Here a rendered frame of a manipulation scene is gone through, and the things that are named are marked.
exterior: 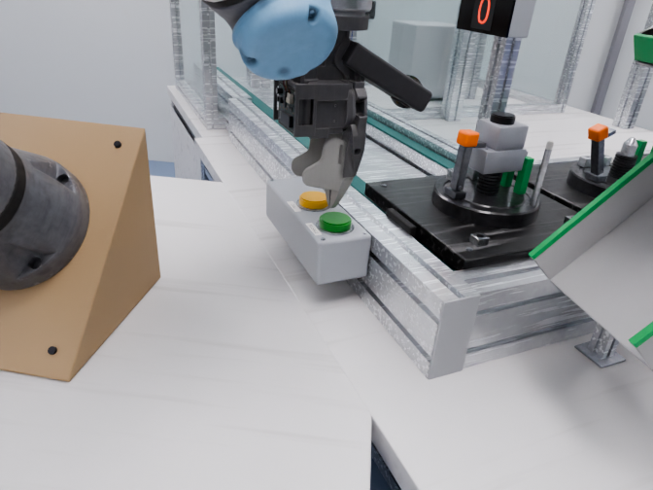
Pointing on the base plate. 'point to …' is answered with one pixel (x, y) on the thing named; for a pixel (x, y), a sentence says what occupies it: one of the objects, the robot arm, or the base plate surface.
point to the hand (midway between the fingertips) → (337, 195)
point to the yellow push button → (313, 199)
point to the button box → (297, 241)
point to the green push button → (334, 222)
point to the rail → (379, 258)
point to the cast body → (499, 144)
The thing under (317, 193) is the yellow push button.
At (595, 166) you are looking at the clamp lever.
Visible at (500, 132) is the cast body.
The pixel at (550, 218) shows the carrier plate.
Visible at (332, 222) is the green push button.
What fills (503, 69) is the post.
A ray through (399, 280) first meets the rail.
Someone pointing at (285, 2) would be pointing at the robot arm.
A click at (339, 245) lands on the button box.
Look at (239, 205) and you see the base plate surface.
